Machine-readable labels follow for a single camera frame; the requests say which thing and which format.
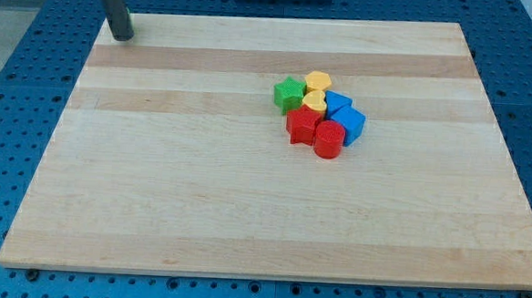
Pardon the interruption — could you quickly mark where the green star block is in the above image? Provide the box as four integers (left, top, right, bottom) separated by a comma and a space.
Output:
273, 77, 307, 116

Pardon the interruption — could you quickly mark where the yellow hexagon block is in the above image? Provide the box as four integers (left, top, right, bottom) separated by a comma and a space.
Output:
304, 70, 333, 93

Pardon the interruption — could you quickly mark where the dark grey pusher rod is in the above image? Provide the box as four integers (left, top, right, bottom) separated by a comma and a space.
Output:
100, 0, 135, 42

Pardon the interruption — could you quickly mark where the blue triangle block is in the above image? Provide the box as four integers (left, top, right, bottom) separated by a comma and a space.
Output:
325, 90, 353, 119

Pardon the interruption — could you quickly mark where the light wooden board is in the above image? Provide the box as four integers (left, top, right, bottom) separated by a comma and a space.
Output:
0, 14, 532, 291

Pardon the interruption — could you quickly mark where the yellow heart block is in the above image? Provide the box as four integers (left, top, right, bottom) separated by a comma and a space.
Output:
302, 89, 328, 118

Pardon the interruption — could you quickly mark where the red cylinder block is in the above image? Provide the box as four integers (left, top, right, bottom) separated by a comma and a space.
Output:
313, 120, 345, 159

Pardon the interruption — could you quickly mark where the red star block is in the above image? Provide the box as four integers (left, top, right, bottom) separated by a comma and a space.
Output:
285, 106, 322, 146

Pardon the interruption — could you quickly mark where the blue cube block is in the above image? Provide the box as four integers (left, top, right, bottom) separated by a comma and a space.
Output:
331, 106, 366, 146

